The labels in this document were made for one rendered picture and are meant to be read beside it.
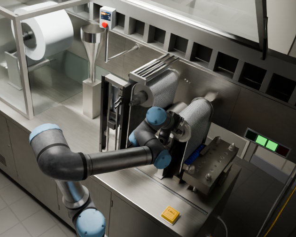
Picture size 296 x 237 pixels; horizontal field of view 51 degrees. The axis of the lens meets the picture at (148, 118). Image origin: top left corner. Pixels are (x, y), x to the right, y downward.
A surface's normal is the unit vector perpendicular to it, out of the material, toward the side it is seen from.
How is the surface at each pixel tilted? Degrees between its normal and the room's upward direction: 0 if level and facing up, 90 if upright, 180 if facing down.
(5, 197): 0
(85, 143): 0
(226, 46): 90
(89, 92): 90
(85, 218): 7
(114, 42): 90
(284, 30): 90
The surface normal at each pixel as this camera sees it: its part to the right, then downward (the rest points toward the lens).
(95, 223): 0.18, -0.70
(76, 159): 0.40, -0.59
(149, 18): -0.58, 0.44
